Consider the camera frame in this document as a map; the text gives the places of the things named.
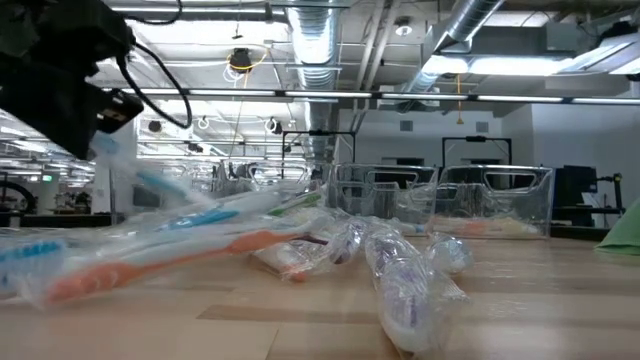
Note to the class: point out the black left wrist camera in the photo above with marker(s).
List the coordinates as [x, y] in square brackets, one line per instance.
[122, 112]

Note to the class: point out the round ceiling sensor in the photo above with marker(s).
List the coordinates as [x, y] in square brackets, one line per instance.
[403, 29]

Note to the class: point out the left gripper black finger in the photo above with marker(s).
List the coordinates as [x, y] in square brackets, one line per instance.
[75, 132]

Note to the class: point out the black machine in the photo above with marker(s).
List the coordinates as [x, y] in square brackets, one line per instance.
[575, 190]

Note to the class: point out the clear plastic bin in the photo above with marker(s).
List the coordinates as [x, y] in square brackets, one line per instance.
[542, 200]
[350, 200]
[320, 175]
[210, 180]

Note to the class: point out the white pillar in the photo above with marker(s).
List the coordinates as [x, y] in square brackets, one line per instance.
[115, 190]

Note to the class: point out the overhead LED light bar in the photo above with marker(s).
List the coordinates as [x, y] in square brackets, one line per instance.
[425, 96]

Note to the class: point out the black stand frame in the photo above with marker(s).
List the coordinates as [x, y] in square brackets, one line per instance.
[445, 150]

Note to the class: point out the wide silver ceiling duct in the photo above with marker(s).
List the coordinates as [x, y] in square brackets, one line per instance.
[315, 50]

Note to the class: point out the green exit sign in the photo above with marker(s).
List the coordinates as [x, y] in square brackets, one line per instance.
[47, 177]

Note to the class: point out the green white wrapped toothbrush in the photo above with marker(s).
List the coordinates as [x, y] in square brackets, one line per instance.
[297, 204]

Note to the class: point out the slanted silver ceiling duct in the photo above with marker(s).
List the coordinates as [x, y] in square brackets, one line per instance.
[450, 35]

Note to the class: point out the green cloth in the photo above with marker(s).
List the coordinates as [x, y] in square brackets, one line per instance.
[625, 235]

